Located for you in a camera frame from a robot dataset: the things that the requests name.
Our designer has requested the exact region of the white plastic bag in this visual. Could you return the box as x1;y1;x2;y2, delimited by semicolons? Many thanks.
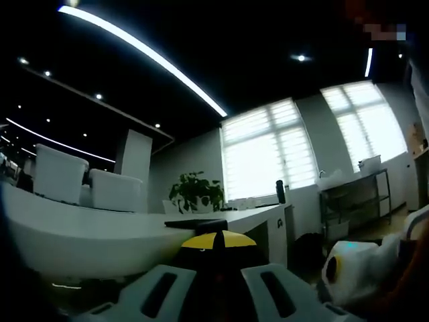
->
316;169;346;187

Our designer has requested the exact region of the person's light shirt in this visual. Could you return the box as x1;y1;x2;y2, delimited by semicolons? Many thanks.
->
407;58;429;135

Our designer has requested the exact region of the white desk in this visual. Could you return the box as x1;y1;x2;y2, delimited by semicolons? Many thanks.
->
0;180;296;280

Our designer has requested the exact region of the black backpack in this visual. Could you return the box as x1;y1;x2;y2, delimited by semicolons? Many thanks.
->
294;233;328;271

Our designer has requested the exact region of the metal shelf rack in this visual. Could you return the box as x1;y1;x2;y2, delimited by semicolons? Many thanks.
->
318;167;393;242

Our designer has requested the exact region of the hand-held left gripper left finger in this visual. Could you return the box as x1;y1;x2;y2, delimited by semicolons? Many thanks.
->
72;231;219;322

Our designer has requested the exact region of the window with white blinds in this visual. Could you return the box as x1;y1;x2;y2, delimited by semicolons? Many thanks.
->
219;97;319;203
320;80;409;174

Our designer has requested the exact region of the black bottle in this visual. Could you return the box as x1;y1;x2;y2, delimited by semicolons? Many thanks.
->
275;180;287;205

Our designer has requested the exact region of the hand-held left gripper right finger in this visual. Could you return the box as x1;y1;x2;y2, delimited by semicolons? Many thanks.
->
219;230;365;322

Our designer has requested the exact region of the potted green plant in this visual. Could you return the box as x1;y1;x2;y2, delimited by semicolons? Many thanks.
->
168;170;225;215

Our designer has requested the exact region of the white storage bin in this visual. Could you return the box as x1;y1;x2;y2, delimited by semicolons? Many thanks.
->
88;168;143;213
34;143;90;205

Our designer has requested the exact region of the clear plastic box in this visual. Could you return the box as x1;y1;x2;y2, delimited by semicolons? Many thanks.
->
358;156;383;174

